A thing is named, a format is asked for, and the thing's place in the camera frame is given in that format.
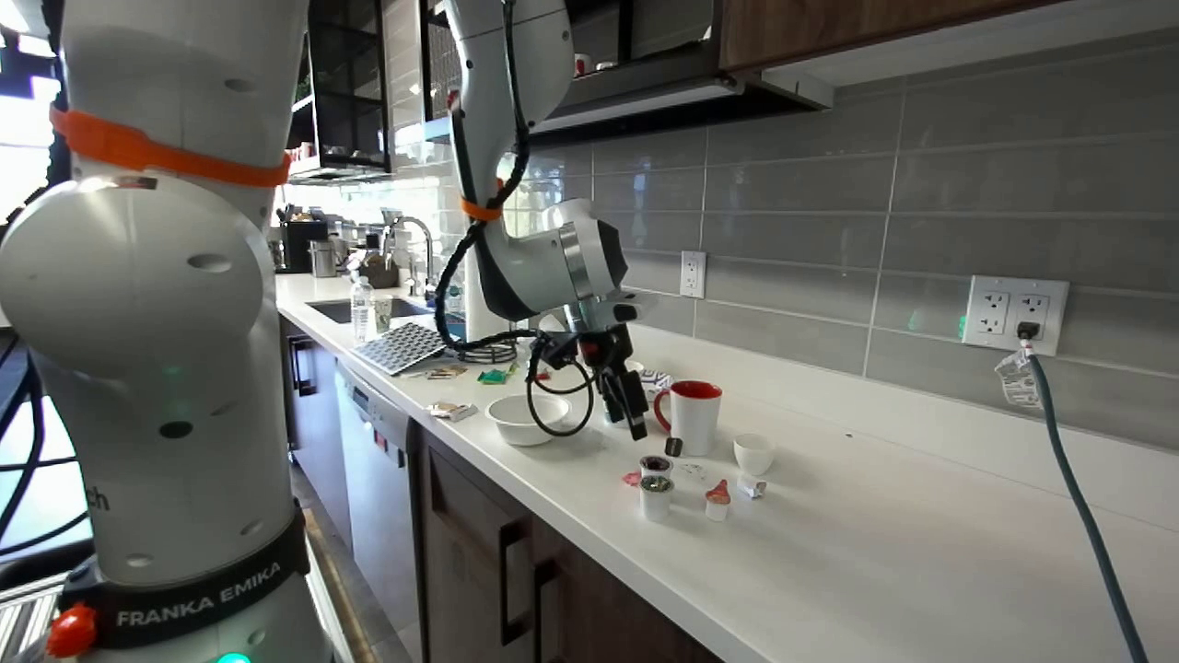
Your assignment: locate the clear plastic bottle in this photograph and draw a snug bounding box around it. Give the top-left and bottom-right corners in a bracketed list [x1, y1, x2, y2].
[345, 270, 377, 342]

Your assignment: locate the chrome sink faucet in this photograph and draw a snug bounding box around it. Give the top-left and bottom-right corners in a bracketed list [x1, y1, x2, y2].
[377, 206, 443, 300]

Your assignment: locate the wooden lower cabinet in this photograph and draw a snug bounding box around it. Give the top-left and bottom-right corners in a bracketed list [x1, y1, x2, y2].
[409, 418, 721, 663]

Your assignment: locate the black coffee machine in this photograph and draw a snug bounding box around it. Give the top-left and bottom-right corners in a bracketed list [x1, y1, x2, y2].
[274, 201, 338, 276]

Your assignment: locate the wooden cabinet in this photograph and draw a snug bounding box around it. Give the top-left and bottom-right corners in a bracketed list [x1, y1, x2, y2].
[409, 418, 721, 663]
[716, 0, 1060, 75]

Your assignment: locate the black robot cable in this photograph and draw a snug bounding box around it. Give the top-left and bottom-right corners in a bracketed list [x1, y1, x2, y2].
[429, 122, 603, 445]

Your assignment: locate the white ceramic bowl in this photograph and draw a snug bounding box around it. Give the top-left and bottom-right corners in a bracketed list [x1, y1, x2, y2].
[483, 391, 576, 454]

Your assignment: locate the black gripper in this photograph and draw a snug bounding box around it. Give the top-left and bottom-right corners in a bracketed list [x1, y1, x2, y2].
[565, 289, 652, 445]

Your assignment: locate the small white cup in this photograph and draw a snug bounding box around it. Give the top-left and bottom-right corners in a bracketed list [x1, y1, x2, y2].
[731, 434, 782, 482]

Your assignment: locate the clear snack packet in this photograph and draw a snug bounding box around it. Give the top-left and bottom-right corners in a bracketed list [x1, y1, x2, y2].
[420, 397, 483, 426]

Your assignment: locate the stainless dishwasher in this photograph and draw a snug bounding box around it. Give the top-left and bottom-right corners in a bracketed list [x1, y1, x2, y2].
[329, 356, 429, 658]

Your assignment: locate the white cable tag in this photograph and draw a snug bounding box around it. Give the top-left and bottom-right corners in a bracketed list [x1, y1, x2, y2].
[990, 345, 1050, 416]

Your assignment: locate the grey dish drying rack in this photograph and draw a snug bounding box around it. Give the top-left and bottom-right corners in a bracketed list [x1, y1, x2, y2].
[349, 316, 453, 380]

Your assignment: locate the dark green power cable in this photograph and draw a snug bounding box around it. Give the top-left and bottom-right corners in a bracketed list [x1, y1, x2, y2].
[1014, 316, 1154, 663]

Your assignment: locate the white wall outlet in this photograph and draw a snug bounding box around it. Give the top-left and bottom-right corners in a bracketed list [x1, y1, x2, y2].
[958, 271, 1071, 362]
[674, 246, 711, 300]

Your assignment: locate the red and white mug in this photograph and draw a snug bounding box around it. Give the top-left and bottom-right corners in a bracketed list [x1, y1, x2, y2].
[647, 377, 726, 459]

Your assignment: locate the wooden upper cabinet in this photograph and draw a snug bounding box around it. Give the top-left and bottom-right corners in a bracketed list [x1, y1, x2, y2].
[716, 0, 1060, 75]

